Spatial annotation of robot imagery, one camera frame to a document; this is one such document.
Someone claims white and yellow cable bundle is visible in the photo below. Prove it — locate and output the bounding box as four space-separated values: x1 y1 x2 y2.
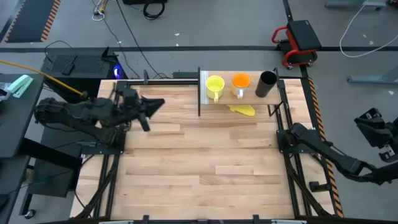
91 0 109 22

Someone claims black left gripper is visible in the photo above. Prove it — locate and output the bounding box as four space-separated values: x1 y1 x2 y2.
117 88 165 133

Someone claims black metal shelf frame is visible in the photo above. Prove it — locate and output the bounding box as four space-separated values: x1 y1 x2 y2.
197 67 285 117

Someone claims white floor cable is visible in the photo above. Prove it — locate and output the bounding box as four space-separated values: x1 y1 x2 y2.
339 4 398 58

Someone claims mint green stapler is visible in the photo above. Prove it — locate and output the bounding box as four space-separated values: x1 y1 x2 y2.
6 74 34 99

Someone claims black aluminium table frame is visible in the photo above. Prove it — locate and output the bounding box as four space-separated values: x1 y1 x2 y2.
74 70 343 224

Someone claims orange black hazard tape strip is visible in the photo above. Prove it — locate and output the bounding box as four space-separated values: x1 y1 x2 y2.
307 77 345 218

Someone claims long black floor cable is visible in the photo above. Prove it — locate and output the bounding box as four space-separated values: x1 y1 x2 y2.
115 0 170 79

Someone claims clear plastic item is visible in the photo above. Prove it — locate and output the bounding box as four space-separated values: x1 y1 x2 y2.
0 82 14 102

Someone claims black side desk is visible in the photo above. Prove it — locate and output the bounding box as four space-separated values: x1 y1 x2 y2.
0 73 46 160

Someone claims red and black rolling stool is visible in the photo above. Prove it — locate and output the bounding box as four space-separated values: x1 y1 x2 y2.
271 20 323 70

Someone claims black computer tower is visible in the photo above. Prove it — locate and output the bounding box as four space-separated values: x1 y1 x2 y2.
42 46 127 103

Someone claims black tumbler cup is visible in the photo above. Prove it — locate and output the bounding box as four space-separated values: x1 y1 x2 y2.
254 70 279 98

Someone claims coiled black cable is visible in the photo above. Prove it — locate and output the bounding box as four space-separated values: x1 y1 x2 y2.
142 1 166 21

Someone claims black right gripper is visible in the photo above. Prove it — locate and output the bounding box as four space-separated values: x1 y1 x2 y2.
354 107 398 149

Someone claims yellow mug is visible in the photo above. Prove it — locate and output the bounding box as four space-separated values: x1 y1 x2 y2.
205 75 226 104

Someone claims black hazard-striped floor mat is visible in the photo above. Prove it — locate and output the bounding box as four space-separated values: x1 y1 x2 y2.
4 0 62 44

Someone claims small black device with cable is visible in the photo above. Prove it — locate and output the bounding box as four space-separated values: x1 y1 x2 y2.
44 40 78 76

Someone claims yellow cloth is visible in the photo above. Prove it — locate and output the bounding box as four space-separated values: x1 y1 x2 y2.
226 104 256 118

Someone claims orange mug with white handle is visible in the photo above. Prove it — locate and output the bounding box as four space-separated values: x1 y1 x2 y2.
230 72 252 100

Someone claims grey metal table foot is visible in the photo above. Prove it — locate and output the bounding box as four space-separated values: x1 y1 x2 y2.
325 0 388 9
347 67 398 85

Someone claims black rolling cart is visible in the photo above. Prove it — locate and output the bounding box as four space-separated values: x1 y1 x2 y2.
18 124 94 218

